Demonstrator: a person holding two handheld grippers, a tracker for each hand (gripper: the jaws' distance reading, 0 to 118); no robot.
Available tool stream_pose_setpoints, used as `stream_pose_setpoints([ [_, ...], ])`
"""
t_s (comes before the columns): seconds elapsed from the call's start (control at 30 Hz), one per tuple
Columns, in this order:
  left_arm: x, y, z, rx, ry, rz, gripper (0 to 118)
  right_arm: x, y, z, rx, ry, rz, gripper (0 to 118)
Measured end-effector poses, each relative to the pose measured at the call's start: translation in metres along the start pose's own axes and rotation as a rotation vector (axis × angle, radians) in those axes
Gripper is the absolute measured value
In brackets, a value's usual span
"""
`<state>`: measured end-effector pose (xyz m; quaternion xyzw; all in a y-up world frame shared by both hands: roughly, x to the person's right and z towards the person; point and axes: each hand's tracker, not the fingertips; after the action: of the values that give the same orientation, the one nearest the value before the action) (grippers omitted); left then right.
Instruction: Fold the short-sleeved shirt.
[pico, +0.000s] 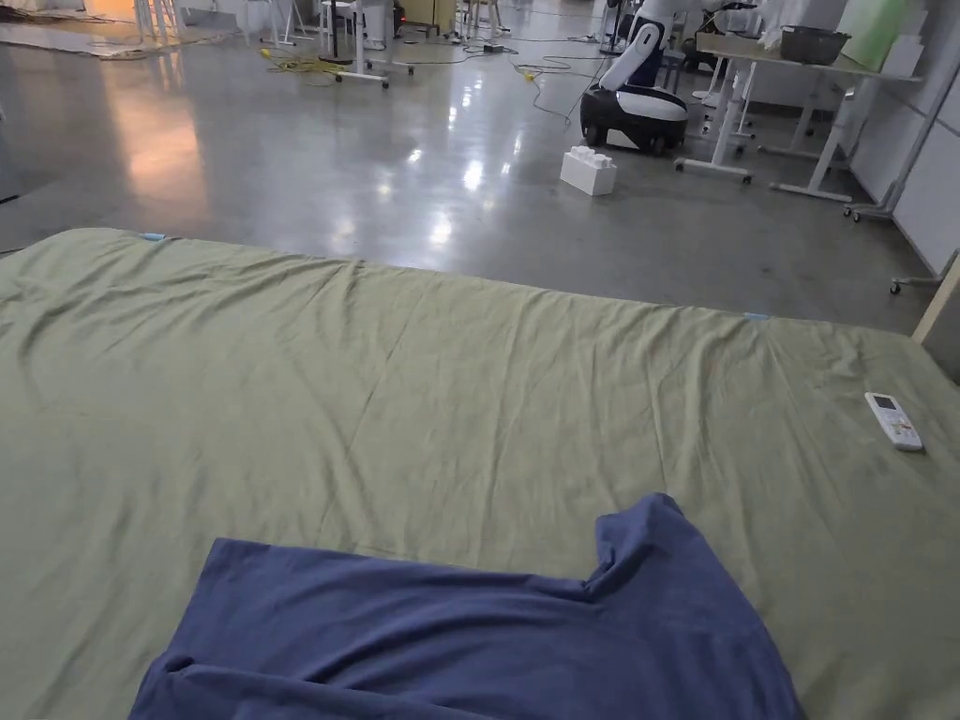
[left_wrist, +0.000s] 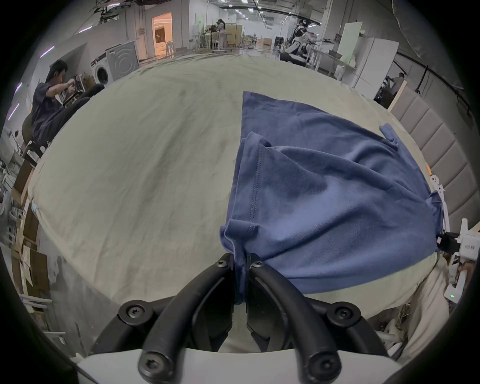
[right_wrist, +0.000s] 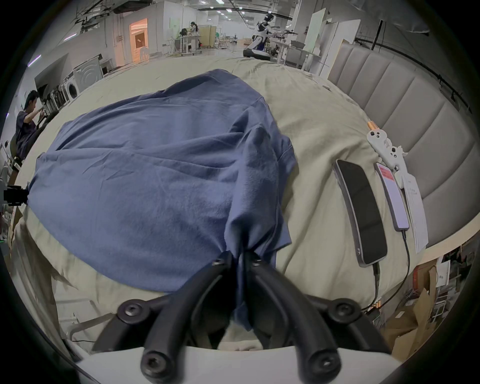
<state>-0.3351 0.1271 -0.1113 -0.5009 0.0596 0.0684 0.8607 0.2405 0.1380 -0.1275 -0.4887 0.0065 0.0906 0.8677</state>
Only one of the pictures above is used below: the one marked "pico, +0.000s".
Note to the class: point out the bed with pale green sheet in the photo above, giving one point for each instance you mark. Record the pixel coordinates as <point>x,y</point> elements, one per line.
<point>375,390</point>

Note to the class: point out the white block-shaped box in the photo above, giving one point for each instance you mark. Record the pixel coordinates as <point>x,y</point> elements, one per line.
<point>589,171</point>

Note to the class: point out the dark blue shirt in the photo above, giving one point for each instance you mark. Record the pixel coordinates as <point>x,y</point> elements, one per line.
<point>465,637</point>

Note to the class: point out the white and blue wheeled robot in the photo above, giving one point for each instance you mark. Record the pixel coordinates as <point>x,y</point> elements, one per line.
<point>637,90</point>

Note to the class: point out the white remote control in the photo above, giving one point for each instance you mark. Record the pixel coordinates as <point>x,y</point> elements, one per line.
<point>894,421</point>

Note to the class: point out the white desk with grey basket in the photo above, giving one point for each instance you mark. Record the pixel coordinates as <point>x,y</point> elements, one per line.
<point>795,82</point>

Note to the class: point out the wooden post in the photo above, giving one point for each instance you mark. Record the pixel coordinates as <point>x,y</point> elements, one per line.
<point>937,300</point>

